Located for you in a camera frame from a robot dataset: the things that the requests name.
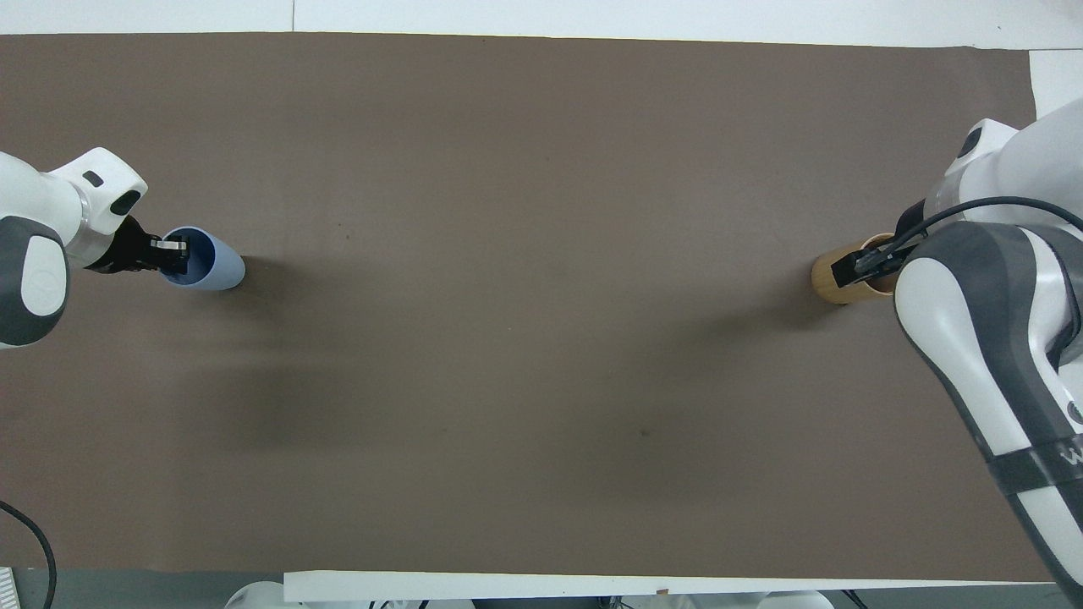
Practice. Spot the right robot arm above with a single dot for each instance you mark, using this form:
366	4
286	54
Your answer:
981	338

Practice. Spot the blue cup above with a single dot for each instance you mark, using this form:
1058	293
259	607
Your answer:
218	266

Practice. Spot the wooden cup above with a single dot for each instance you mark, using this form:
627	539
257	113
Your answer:
825	277

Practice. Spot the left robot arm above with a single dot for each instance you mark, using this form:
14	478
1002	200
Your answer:
51	199

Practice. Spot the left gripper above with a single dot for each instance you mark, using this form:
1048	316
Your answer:
129	250

